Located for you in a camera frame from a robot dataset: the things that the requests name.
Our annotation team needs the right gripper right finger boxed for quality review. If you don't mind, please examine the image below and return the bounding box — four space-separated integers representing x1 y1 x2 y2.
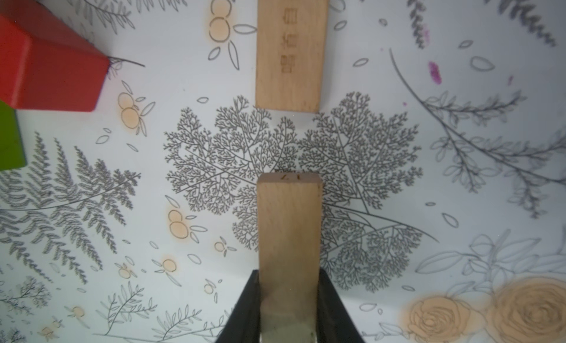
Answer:
316 269 364 343

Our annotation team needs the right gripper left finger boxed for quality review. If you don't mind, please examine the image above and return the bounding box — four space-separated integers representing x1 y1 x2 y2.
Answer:
216 269 261 343

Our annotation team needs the green wooden block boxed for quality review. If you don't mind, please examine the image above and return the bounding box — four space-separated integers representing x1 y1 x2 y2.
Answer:
0 101 27 171

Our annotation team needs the natural block with engraved numbers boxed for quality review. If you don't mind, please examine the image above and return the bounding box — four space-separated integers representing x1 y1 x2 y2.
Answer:
255 0 329 113

